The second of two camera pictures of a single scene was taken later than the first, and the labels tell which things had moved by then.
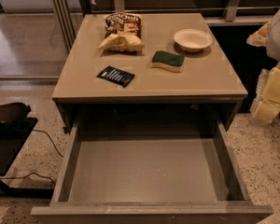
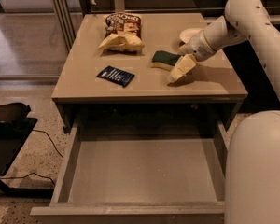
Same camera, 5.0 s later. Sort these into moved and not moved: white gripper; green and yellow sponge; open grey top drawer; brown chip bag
Moved: white gripper
Not moved: open grey top drawer; green and yellow sponge; brown chip bag
